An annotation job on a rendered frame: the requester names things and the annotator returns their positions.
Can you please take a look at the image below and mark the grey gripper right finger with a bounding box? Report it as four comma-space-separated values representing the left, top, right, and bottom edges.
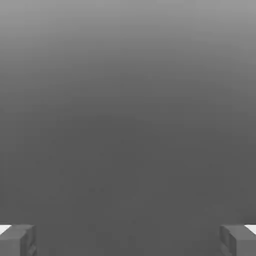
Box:
218, 223, 256, 256

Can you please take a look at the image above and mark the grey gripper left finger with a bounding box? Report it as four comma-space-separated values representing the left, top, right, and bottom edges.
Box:
0, 223, 38, 256

